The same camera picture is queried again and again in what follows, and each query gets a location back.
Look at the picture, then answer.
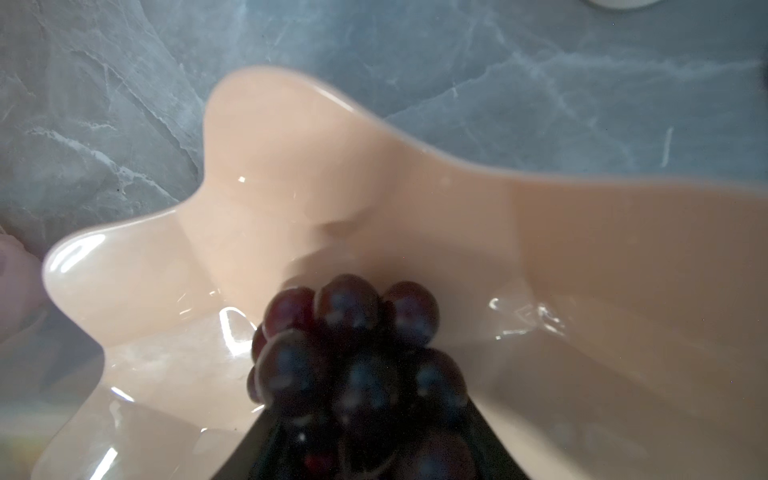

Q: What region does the white grey tissue box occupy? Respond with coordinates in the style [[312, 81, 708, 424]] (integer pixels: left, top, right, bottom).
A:
[[588, 0, 660, 10]]

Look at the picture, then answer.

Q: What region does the pink plastic bag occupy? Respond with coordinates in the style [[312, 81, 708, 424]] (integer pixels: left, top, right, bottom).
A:
[[1, 229, 47, 343]]

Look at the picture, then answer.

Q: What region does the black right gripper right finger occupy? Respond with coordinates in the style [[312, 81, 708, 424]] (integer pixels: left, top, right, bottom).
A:
[[464, 401, 530, 480]]

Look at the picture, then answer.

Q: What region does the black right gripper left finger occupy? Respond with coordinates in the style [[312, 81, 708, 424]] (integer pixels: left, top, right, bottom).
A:
[[212, 410, 279, 480]]

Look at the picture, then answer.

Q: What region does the beige fruit plate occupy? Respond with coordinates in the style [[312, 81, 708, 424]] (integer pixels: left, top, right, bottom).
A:
[[32, 67, 767, 479]]

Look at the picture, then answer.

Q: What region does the dark purple grape bunch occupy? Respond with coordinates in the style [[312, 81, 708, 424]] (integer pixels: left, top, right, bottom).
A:
[[246, 274, 479, 479]]

